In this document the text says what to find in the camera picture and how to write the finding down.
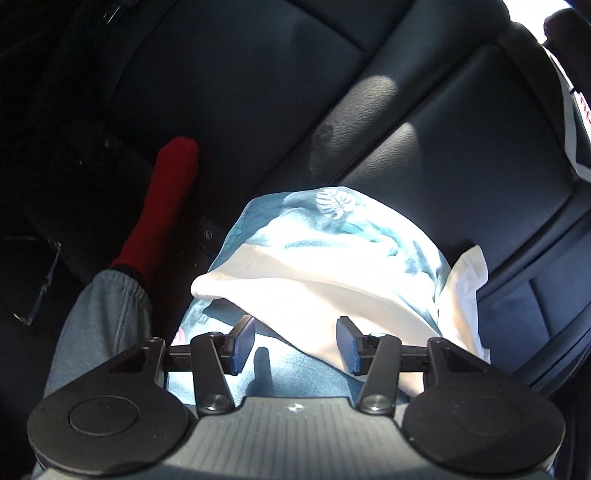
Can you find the blue flamingo print storage bag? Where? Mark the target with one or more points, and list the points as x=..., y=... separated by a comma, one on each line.
x=333, y=216

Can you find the grey sweatpants leg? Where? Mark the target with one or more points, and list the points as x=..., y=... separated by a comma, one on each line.
x=110, y=315

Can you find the cream white garment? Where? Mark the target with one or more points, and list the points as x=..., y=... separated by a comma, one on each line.
x=301, y=292

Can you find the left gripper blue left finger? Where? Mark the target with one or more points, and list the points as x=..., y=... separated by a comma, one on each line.
x=213, y=356

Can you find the red sock foot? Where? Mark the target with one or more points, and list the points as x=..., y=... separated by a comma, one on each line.
x=172, y=176

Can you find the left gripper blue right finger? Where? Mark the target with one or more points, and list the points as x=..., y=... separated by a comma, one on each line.
x=378, y=359

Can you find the black leather car seat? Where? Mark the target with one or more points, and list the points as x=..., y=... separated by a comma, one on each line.
x=447, y=111

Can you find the black headrest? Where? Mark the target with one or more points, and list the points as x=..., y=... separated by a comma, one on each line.
x=567, y=31

